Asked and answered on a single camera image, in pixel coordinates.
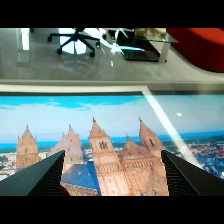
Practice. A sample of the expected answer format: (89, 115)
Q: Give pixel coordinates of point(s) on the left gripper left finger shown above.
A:
(36, 178)

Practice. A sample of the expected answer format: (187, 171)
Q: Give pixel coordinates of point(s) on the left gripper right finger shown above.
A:
(190, 180)

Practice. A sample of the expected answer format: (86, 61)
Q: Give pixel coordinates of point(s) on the red sofa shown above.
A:
(203, 46)

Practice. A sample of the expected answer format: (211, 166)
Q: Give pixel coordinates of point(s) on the glass side table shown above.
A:
(146, 43)

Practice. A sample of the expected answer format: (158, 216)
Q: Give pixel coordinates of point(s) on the black office chair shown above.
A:
(77, 38)

